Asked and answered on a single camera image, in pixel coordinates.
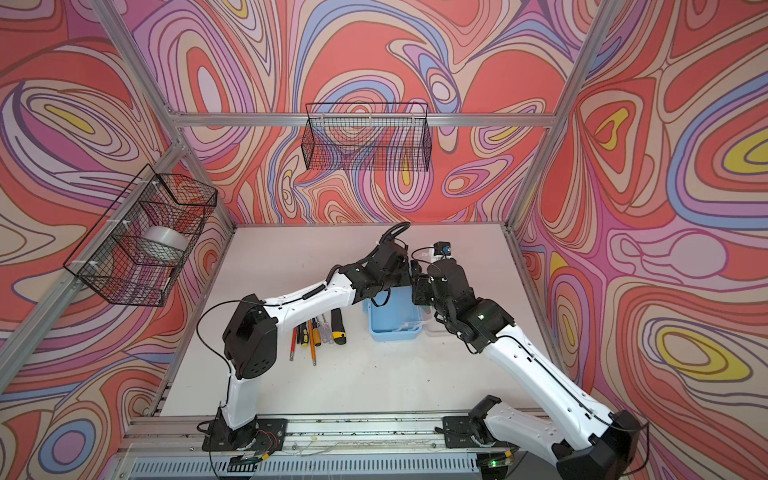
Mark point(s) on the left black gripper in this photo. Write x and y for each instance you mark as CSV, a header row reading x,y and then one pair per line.
x,y
405,270

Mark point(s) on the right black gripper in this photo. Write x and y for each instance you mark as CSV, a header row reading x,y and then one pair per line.
x,y
420,282

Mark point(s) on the blue plastic tool box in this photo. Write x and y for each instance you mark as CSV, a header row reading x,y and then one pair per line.
x,y
392,316

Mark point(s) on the orange handled hex key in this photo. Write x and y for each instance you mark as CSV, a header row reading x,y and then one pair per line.
x,y
311,341

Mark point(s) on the clear tool box lid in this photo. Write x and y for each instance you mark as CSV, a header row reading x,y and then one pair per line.
x,y
430,324

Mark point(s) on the red handled hex key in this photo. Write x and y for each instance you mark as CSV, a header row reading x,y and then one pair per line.
x,y
294,343

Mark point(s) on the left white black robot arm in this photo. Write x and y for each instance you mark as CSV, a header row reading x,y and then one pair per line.
x,y
251,336

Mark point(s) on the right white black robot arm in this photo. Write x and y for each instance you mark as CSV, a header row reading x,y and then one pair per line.
x,y
581,437

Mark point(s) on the yellow black utility knife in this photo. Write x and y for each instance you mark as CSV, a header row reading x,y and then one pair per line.
x,y
337,327

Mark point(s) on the black yellow screwdriver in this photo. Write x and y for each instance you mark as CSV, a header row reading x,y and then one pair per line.
x,y
304,336

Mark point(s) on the grey tape roll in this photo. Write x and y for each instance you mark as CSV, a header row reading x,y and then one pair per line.
x,y
163,245

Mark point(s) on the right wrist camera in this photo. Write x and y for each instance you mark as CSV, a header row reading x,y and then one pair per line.
x,y
440,250

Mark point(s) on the clear handled screwdriver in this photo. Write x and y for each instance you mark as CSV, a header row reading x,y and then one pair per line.
x,y
322,326

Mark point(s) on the orange handled screwdriver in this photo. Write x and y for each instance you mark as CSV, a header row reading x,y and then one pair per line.
x,y
315,333

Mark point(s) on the black wire basket at back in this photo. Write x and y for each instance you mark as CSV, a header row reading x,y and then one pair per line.
x,y
367,136

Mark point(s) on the black wire basket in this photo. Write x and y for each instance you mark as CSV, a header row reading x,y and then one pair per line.
x,y
116,270
367,136

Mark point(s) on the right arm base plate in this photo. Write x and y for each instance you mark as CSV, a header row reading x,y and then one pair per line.
x,y
466,432

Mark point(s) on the aluminium front rail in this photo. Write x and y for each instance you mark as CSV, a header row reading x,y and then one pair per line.
x,y
389,432

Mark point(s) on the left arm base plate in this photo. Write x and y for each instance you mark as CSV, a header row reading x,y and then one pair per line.
x,y
265,435

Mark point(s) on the black wire basket on left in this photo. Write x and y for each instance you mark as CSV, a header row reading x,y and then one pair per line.
x,y
116,270

